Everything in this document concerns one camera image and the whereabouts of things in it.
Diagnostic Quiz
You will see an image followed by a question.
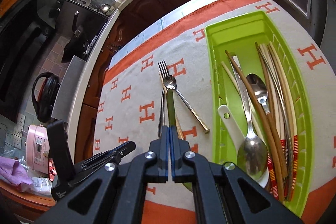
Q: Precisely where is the white ceramic spoon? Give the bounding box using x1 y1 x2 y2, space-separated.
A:
218 105 269 189

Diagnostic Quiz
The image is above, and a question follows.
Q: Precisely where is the large steel spoon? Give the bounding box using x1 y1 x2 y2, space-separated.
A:
231 56 267 181

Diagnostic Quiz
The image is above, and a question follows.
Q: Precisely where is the green handled spoon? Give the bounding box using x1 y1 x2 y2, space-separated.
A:
166 89 183 182

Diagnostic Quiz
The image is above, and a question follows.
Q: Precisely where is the silver metal chopstick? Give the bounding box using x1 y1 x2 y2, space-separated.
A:
260 44 294 202

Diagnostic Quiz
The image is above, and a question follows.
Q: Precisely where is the spoon with wooden handle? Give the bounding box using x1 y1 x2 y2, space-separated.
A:
247 73 288 178

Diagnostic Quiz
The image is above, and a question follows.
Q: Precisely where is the pink rice cooker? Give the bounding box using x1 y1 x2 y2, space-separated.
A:
26 124 50 174

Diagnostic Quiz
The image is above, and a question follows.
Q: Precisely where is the black kettle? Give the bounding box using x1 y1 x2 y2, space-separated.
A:
31 72 60 123

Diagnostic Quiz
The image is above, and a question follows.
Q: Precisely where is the white orange H blanket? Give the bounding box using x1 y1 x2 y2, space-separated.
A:
93 0 335 223

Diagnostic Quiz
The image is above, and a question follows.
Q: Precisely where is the silver fork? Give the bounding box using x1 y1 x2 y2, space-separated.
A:
158 60 169 138

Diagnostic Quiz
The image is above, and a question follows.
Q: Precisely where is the green plastic utensil tray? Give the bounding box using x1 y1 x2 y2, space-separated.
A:
205 11 314 215

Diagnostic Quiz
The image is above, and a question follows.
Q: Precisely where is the small spoon gold handle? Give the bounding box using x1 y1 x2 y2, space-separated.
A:
163 75 210 134

